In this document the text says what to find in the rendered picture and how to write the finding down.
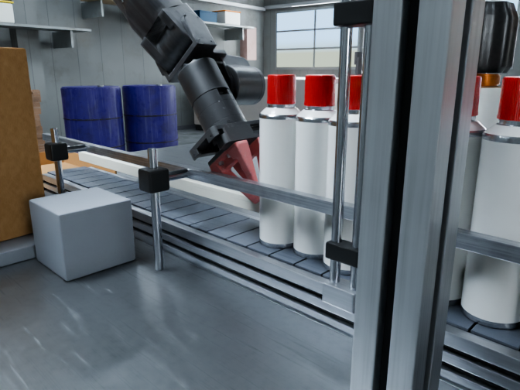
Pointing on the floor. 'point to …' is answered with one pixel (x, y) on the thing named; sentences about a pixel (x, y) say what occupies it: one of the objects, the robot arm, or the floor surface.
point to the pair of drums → (154, 99)
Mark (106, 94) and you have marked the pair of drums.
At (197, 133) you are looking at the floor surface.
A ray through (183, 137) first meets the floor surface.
